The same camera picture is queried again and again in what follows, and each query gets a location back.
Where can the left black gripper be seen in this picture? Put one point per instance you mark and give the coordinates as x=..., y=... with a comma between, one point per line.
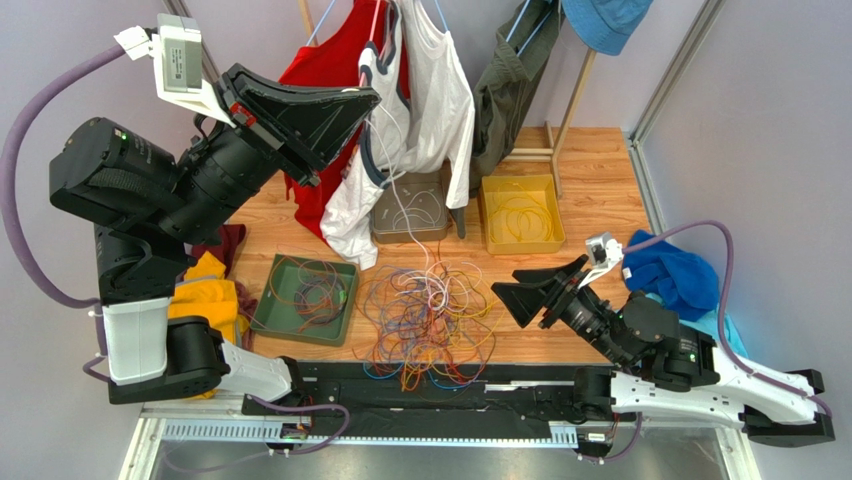
x=302, y=127

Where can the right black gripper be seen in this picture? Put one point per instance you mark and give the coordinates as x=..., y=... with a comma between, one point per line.
x=559, y=301

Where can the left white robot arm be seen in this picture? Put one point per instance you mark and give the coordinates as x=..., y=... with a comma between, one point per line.
x=147, y=206

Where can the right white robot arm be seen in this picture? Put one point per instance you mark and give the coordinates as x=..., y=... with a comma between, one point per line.
x=660, y=367

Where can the red hanging shirt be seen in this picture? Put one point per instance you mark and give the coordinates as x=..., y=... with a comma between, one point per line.
x=334, y=63

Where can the yellow plastic tray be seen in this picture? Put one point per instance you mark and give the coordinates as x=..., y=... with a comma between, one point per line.
x=521, y=215

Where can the white hanging tank top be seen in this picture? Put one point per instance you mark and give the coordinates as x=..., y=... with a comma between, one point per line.
x=424, y=121

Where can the dark blue towel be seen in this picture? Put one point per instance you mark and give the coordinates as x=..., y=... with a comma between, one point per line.
x=683, y=281

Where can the wooden clothes rack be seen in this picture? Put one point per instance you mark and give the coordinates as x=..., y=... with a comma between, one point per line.
x=551, y=153

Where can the green plastic tray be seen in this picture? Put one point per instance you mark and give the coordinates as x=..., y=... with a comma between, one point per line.
x=307, y=300

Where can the cyan cloth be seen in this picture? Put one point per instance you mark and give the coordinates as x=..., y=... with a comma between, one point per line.
x=707, y=323

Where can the yellow cloth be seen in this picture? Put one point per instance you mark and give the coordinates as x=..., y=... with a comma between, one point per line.
x=207, y=292

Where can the olive green hanging garment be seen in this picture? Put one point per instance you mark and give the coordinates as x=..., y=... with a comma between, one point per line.
x=504, y=92

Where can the blue bucket hat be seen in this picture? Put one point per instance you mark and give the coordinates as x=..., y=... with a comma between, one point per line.
x=605, y=26

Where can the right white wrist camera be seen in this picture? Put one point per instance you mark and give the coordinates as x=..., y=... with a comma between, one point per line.
x=605, y=253

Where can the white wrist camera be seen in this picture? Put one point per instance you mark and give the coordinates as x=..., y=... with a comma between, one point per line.
x=177, y=59
x=605, y=253

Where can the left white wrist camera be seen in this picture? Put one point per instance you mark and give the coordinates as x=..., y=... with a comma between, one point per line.
x=177, y=59

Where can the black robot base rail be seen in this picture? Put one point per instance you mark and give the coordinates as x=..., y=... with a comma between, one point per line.
x=558, y=406

